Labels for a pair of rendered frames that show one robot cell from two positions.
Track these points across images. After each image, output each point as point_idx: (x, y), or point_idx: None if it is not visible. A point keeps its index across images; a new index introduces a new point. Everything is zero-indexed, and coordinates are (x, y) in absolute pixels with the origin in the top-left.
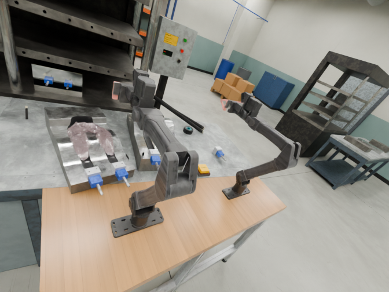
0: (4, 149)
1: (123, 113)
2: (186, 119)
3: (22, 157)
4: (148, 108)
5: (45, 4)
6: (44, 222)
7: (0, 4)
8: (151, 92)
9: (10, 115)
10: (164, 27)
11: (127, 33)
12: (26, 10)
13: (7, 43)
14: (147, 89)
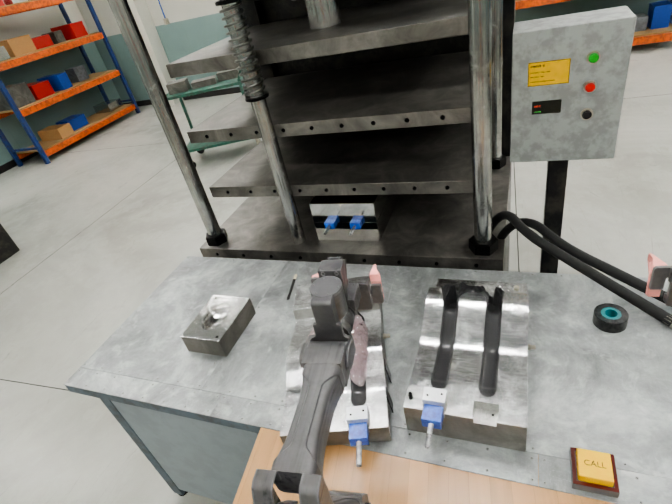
0: (248, 353)
1: (440, 272)
2: (610, 281)
3: (260, 368)
4: (323, 344)
5: (315, 114)
6: (242, 486)
7: (267, 143)
8: (328, 314)
9: (274, 293)
10: (523, 54)
11: (437, 106)
12: (294, 135)
13: (280, 187)
14: (316, 310)
